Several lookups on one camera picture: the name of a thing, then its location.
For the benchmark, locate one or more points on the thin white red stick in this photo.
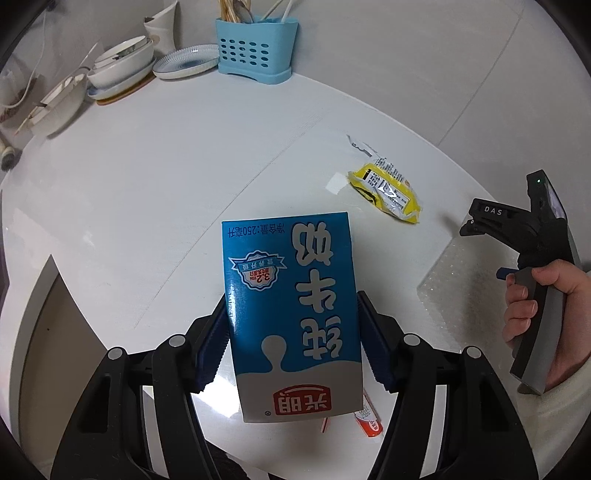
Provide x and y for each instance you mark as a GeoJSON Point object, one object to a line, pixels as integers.
{"type": "Point", "coordinates": [325, 425]}

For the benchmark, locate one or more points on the stack of white bowls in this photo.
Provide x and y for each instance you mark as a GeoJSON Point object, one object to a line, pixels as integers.
{"type": "Point", "coordinates": [122, 74]}

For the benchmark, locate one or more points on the white ceramic jug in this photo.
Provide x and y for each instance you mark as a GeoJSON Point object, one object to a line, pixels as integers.
{"type": "Point", "coordinates": [161, 32]}

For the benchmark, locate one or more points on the small clear plastic scrap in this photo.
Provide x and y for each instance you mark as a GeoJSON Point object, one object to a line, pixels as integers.
{"type": "Point", "coordinates": [334, 184]}

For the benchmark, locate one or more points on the white deep dish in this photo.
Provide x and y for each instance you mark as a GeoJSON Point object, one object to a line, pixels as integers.
{"type": "Point", "coordinates": [60, 108]}

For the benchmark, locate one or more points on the blue perforated utensil holder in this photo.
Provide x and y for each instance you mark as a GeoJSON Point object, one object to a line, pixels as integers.
{"type": "Point", "coordinates": [254, 50]}

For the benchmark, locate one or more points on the red white small wrapper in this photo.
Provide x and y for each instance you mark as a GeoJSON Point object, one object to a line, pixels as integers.
{"type": "Point", "coordinates": [369, 422]}

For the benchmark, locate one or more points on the wooden trivet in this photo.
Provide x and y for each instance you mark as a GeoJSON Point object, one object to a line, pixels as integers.
{"type": "Point", "coordinates": [134, 92]}

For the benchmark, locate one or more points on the person's right forearm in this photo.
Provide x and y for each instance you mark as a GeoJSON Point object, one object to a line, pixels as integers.
{"type": "Point", "coordinates": [568, 415]}

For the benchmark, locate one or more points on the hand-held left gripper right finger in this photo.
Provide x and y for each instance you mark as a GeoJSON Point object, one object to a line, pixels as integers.
{"type": "Point", "coordinates": [378, 355]}

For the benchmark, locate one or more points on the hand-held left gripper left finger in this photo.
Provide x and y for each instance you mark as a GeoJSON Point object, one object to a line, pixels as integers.
{"type": "Point", "coordinates": [210, 355]}

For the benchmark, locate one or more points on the blue striped rim plate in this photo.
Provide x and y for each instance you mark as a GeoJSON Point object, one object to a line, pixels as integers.
{"type": "Point", "coordinates": [184, 62]}

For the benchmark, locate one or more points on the metal spoon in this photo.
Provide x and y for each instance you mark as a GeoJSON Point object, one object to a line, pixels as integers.
{"type": "Point", "coordinates": [244, 11]}

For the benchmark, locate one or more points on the dish brush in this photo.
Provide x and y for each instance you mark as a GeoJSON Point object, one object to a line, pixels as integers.
{"type": "Point", "coordinates": [8, 157]}

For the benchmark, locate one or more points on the clear bubble plastic sheet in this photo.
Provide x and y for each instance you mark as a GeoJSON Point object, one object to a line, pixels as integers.
{"type": "Point", "coordinates": [448, 281]}

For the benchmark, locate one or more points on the small patterned bowl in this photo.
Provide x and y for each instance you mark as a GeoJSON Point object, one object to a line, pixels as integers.
{"type": "Point", "coordinates": [122, 48]}

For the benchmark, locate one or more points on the blue white milk carton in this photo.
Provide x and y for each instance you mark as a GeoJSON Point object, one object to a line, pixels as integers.
{"type": "Point", "coordinates": [286, 295]}

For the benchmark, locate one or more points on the person's right hand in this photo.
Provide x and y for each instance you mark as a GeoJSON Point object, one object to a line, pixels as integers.
{"type": "Point", "coordinates": [572, 332]}

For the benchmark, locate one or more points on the yellow snack wrapper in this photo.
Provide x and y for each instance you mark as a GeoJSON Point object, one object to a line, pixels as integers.
{"type": "Point", "coordinates": [369, 182]}

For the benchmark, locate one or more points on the bundle of wooden chopsticks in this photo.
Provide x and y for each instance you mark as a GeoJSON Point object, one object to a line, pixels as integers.
{"type": "Point", "coordinates": [227, 10]}

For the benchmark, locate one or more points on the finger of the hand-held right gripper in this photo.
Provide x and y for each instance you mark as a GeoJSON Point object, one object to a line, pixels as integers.
{"type": "Point", "coordinates": [502, 273]}
{"type": "Point", "coordinates": [496, 217]}

